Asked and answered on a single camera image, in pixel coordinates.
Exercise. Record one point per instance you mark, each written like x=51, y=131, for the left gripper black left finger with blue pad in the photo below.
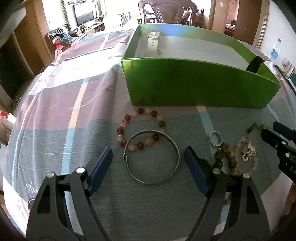
x=63, y=210

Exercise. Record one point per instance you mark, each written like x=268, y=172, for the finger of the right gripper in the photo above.
x=274, y=140
x=288, y=133

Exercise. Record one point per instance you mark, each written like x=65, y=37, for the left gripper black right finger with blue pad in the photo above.
x=246, y=220

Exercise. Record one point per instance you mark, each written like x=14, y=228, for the silver metal bangle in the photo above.
x=151, y=157

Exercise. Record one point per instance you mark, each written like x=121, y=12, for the green book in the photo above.
x=292, y=81

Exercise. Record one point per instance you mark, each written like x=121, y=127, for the black wristband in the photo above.
x=255, y=64

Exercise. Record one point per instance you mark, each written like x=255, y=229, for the plastic water bottle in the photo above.
x=275, y=50

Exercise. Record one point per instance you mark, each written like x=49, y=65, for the red white box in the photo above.
x=7, y=123

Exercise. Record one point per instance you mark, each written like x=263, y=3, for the striped plaid tablecloth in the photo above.
x=72, y=113

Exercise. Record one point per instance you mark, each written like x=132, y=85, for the green cardboard box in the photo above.
x=196, y=67

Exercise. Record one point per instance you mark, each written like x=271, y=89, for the white watch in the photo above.
x=152, y=44

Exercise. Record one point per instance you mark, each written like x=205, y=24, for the dark wooden chair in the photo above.
x=170, y=12

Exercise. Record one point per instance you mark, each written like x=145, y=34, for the chair with colourful clothes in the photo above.
x=61, y=37

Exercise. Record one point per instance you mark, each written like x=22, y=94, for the black television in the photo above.
x=84, y=12

